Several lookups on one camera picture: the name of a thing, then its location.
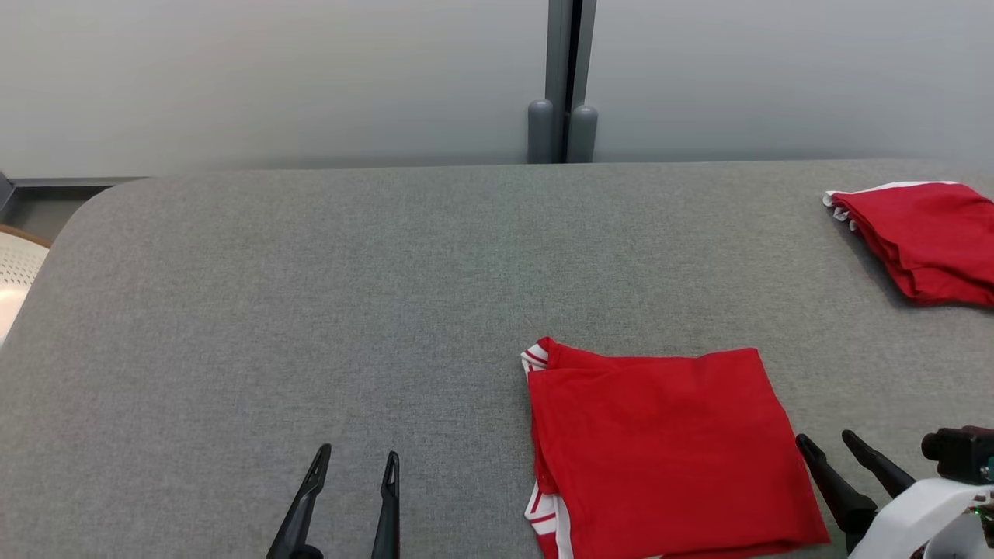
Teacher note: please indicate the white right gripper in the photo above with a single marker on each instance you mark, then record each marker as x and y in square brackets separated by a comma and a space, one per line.
[901, 520]

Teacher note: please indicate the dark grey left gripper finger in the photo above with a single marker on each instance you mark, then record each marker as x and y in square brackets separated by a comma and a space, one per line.
[387, 536]
[299, 528]

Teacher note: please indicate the red jersey with black print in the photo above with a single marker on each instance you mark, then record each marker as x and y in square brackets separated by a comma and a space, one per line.
[660, 450]

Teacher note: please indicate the red garment with white band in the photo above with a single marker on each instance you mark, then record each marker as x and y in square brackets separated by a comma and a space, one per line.
[932, 241]

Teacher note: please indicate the cream woven laundry basket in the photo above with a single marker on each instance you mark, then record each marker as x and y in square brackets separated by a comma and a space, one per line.
[15, 268]

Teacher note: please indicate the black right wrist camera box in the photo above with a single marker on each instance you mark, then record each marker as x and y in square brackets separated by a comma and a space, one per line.
[959, 454]

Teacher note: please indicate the grey skirting rail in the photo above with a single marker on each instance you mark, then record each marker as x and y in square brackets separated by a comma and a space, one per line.
[62, 182]

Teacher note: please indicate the grey cylindrical post foot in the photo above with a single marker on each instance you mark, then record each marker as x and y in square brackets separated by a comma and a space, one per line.
[582, 136]
[540, 132]

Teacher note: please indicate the grey vertical partition post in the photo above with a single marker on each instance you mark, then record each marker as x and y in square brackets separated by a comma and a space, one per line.
[559, 46]

